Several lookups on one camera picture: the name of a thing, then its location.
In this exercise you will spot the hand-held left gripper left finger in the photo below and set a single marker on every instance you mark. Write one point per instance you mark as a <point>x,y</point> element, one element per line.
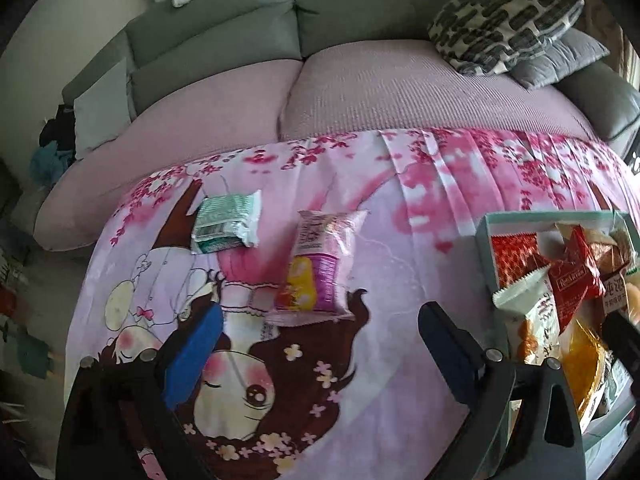
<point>195,360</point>

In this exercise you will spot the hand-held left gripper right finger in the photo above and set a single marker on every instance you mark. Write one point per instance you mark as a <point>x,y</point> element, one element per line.
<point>450,355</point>

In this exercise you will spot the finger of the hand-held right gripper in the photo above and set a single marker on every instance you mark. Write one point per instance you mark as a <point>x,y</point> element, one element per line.
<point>622,350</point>

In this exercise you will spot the yellow cake packet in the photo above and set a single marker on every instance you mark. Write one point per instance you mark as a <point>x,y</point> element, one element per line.
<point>585,370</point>

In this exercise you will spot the pale yellow jelly cup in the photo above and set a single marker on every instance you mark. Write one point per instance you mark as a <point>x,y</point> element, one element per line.
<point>635,305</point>

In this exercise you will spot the dark red biscuit packet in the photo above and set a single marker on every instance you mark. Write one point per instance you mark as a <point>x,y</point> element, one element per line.
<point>617,292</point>

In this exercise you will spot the small red bread packet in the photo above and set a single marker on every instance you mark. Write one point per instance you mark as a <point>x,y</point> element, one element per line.
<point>575,280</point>

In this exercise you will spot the white packet with orange print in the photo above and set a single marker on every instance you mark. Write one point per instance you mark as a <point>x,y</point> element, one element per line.
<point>535,320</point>

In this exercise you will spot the white tray with teal rim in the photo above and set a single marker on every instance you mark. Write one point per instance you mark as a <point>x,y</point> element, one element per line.
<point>484,250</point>

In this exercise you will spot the large red patterned packet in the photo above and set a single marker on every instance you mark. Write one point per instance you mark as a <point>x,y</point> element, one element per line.
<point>515,260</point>

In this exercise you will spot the teal striped snack packet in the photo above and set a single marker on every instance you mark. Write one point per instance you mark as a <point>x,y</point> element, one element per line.
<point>227,220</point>

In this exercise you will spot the purple and pink snack packet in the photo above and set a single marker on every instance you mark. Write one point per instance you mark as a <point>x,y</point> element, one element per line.
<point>320,265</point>

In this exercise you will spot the printed cartoon blanket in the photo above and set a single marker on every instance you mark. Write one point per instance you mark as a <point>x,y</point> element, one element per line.
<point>390,260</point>

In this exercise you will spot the teal cloth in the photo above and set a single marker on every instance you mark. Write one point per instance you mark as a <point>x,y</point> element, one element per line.
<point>50,162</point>

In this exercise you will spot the pale blue pillow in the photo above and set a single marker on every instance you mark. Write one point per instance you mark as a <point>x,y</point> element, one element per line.
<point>102,110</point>

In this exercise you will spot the pink sofa cover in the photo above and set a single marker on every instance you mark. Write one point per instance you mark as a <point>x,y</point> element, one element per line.
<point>375,95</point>

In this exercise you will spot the dark clothes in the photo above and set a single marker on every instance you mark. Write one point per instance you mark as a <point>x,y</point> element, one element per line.
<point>57,125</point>

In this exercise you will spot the grey pillow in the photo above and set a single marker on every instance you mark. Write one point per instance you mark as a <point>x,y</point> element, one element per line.
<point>560,62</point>

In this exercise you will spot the grey sofa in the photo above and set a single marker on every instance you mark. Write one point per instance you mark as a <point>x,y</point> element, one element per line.
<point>210,35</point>

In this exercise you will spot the black and white patterned pillow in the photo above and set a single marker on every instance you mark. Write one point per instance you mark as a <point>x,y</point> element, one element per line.
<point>500,25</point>

